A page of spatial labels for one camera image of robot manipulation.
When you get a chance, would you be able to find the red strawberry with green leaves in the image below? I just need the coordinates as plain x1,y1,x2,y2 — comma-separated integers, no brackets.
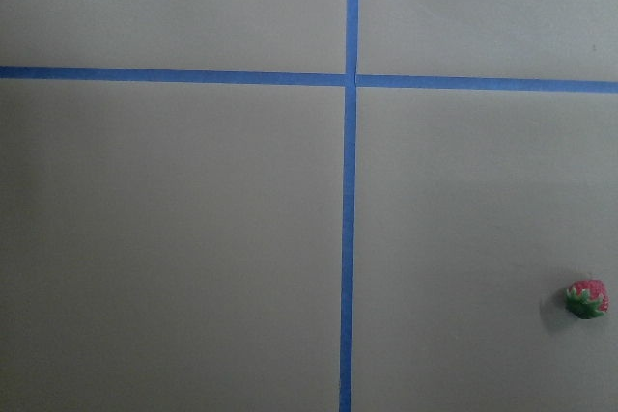
565,279,609,319

